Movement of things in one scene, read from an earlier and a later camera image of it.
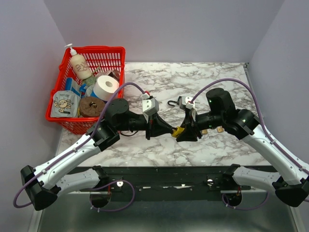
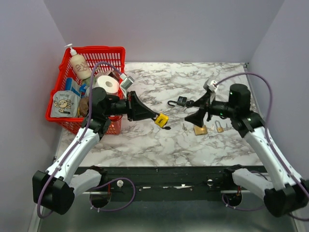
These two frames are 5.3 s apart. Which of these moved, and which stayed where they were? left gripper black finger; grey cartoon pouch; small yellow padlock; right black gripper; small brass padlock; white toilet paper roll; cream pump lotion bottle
Moved: left gripper black finger; right black gripper; small yellow padlock
Stayed: white toilet paper roll; cream pump lotion bottle; small brass padlock; grey cartoon pouch
